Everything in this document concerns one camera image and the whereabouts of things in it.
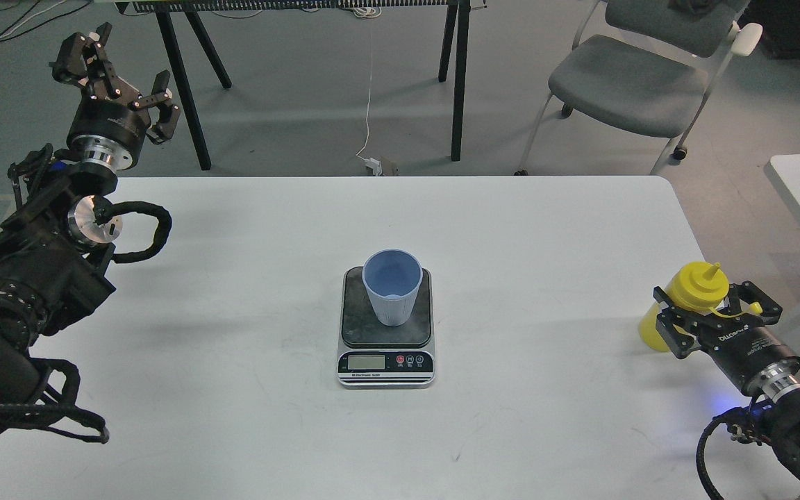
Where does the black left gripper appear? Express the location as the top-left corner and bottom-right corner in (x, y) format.
(50, 22), (181, 170)

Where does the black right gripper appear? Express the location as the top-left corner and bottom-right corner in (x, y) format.
(653, 281), (800, 401)

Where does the yellow squeeze bottle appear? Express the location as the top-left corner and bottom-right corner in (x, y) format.
(639, 260), (742, 352)

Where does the blue plastic cup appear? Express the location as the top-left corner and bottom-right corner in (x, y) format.
(362, 248), (424, 326)

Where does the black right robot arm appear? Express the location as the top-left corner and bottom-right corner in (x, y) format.
(653, 281), (800, 499)

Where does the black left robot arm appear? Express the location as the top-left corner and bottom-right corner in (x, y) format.
(0, 23), (181, 444)

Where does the digital kitchen scale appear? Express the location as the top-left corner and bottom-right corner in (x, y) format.
(336, 267), (436, 389)

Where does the white power adapter on floor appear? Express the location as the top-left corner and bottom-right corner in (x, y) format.
(364, 156), (399, 176)

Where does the grey office chair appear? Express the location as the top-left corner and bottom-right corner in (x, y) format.
(547, 1), (763, 174)

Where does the black-legged background table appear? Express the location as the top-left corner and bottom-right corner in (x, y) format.
(114, 0), (488, 171)

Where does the white hanging cable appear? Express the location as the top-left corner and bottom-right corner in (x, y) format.
(355, 6), (381, 162)

